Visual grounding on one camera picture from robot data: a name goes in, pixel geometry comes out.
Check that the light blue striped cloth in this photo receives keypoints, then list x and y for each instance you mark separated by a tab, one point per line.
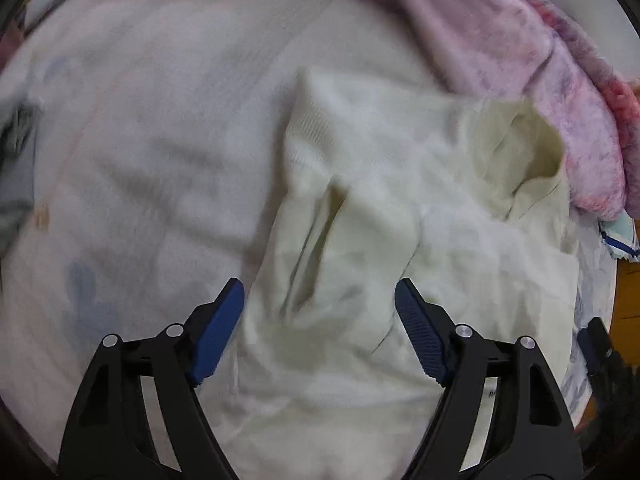
621	238

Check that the grey garment on bed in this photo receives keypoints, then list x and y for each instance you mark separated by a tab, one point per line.
19	125

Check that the cream white knit sweater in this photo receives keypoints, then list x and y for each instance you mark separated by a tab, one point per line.
467	197

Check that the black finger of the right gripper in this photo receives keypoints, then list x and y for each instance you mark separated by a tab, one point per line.
614	386

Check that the white blue patterned bed blanket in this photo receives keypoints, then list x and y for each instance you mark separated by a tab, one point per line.
159	172

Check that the pink purple floral quilt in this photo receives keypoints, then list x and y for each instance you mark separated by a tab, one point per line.
511	49

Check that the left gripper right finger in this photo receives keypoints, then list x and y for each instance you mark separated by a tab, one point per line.
501	414

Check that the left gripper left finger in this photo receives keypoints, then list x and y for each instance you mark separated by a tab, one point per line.
136	414

